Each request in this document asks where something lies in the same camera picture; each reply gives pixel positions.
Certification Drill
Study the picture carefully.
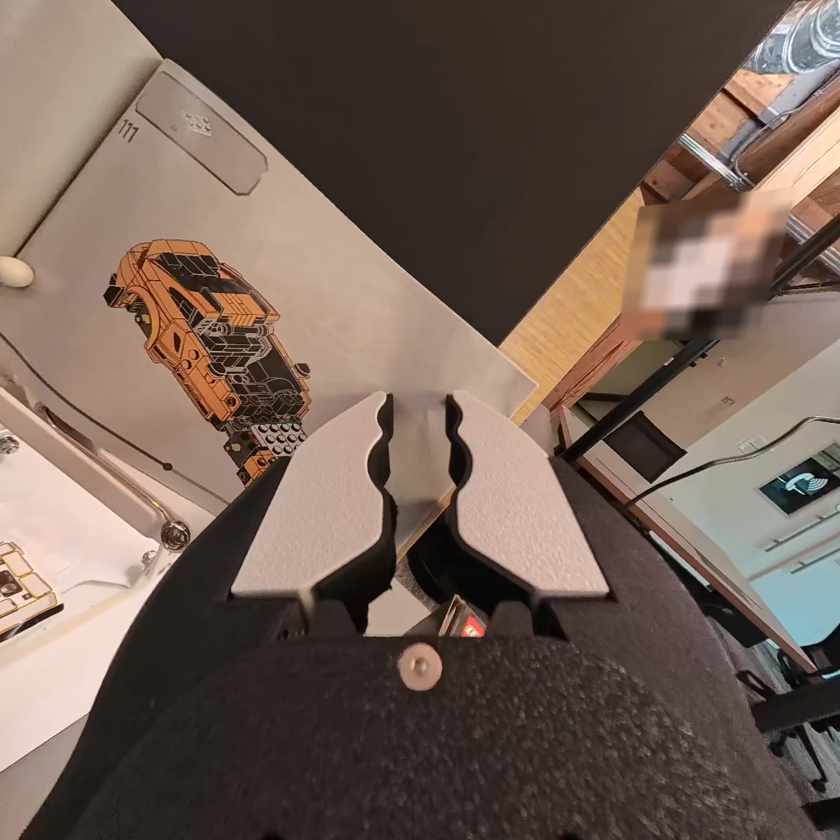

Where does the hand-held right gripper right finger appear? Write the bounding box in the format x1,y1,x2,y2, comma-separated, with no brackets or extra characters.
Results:
445,390,611,601

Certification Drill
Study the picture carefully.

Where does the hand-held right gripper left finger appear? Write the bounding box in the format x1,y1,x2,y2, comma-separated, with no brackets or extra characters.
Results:
231,391,400,603

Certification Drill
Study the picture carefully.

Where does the black lego box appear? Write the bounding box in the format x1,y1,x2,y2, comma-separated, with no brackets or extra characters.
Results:
438,594,488,639

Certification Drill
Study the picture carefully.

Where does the wooden background desk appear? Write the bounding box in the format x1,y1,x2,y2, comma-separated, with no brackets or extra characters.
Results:
558,403,818,673

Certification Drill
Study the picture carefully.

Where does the black under-desk box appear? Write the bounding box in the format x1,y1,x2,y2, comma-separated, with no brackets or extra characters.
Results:
602,413,688,483

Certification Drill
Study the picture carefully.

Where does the wooden pillar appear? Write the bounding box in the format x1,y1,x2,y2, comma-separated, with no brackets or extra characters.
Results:
543,62,788,411

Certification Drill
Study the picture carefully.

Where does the black metal pole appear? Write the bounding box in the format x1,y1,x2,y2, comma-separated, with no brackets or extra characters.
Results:
561,213,840,460

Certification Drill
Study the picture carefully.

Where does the open instruction booklet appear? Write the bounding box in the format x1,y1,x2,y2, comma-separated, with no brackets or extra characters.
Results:
0,0,540,519

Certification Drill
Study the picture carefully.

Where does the black monitor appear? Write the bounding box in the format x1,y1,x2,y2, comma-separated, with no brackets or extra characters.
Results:
759,441,840,517

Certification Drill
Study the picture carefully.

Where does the sticker sheet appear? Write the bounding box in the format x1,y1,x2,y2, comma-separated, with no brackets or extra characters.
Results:
0,541,64,639

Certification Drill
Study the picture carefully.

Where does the black office chair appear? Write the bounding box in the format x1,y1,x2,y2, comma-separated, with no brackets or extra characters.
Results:
738,623,840,795

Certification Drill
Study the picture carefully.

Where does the white book stand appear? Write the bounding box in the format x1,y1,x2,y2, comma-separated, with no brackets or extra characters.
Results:
0,0,798,775

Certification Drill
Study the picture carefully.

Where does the black cable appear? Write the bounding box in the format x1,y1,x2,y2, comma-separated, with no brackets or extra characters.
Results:
623,415,840,506

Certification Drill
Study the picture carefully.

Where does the silver ventilation duct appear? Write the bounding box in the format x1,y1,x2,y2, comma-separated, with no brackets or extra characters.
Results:
742,0,840,126

